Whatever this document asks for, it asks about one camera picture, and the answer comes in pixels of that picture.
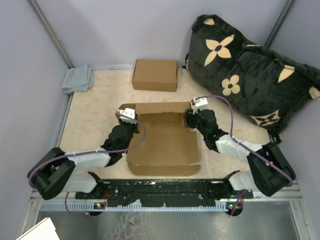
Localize brown cardboard box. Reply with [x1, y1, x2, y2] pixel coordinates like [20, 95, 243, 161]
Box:
[119, 101, 201, 177]
[132, 58, 179, 92]

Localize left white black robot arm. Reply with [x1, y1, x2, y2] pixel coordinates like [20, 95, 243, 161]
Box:
[27, 118, 146, 200]

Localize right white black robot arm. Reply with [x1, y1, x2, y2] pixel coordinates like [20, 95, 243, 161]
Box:
[184, 109, 296, 198]

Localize grey folded cloth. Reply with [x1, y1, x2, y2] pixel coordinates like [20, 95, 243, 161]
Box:
[61, 64, 94, 95]

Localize black plush flower cushion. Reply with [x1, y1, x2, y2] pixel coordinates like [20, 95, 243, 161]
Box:
[185, 14, 320, 143]

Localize white board corner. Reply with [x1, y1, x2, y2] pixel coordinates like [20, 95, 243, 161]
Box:
[16, 217, 60, 240]

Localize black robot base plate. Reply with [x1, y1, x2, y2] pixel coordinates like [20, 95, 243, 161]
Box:
[75, 178, 253, 209]

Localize aluminium rail frame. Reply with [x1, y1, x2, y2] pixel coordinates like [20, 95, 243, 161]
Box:
[21, 179, 318, 240]

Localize left grey corner post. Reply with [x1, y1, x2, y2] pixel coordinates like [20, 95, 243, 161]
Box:
[27, 0, 75, 69]

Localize grey corner post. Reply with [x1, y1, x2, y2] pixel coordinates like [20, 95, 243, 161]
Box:
[27, 0, 75, 69]
[264, 0, 296, 48]

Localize right grey corner post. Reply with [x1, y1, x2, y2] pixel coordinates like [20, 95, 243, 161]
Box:
[264, 0, 296, 48]

